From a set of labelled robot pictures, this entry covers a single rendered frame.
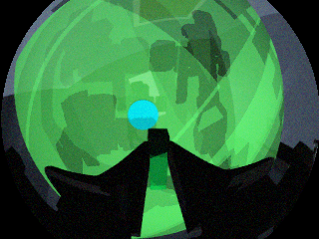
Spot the cyan circle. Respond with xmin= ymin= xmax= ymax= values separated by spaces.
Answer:
xmin=128 ymin=100 xmax=159 ymax=130

